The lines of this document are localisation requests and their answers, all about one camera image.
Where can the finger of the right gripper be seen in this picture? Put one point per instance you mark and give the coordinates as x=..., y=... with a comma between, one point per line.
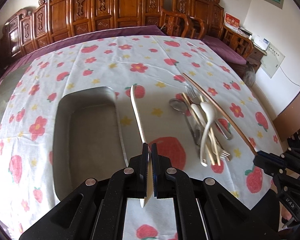
x=267, y=156

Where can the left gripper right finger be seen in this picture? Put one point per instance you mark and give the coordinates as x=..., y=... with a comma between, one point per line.
x=156, y=170

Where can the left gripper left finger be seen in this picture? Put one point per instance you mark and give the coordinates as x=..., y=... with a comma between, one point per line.
x=143, y=169

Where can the cream plastic knife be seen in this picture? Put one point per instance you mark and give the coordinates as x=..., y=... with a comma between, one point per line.
x=145, y=200

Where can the white ceramic spoon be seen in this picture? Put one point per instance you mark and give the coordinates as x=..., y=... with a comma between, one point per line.
x=202, y=156
x=198, y=114

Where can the grey metal tray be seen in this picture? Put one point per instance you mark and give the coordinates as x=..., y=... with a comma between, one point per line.
x=87, y=139

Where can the steel spoon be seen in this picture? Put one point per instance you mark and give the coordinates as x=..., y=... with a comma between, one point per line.
x=180, y=106

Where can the strawberry flower tablecloth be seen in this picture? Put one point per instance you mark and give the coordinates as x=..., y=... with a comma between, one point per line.
x=154, y=64

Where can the wooden side table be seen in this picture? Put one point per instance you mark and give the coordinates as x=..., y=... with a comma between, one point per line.
x=242, y=46

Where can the white router box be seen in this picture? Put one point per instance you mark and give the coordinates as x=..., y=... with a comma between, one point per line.
x=261, y=42

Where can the red framed sign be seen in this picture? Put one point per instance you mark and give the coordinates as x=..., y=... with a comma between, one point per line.
x=231, y=21

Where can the wooden armchair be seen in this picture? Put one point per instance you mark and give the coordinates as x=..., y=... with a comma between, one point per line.
x=182, y=25

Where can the white wall panel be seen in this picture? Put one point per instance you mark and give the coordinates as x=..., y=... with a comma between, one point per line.
x=272, y=60

